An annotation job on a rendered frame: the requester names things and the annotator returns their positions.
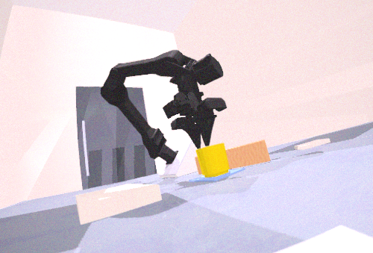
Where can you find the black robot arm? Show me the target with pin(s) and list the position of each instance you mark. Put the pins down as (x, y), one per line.
(168, 64)

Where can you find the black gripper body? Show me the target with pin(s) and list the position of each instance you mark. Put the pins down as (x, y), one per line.
(202, 108)

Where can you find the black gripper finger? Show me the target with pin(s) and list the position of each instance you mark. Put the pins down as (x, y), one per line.
(194, 134)
(205, 124)

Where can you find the orange rectangular block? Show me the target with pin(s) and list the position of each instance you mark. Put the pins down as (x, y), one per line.
(250, 154)

